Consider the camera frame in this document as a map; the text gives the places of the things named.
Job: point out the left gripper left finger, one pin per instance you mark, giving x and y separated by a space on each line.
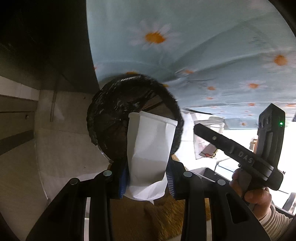
107 185

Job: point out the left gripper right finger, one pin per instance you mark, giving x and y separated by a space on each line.
187 186

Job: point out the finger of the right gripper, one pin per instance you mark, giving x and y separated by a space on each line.
219 141

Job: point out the white paper cup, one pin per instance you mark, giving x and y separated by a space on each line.
149 142

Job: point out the black trash bin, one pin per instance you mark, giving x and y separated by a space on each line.
107 116

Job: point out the person's right hand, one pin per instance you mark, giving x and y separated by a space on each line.
261 198

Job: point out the striped sweater sleeve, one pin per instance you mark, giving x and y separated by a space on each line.
275 223

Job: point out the daisy print tablecloth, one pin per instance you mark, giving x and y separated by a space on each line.
228 58

